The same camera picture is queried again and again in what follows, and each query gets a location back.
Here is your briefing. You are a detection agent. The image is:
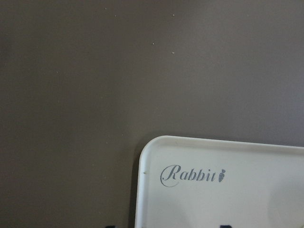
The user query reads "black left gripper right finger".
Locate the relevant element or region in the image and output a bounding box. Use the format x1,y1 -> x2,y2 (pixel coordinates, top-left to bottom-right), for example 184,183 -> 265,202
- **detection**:
219,224 -> 232,228

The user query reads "cream rabbit tray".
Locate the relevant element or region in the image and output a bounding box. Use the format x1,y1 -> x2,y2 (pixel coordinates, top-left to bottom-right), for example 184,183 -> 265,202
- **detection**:
135,136 -> 304,228

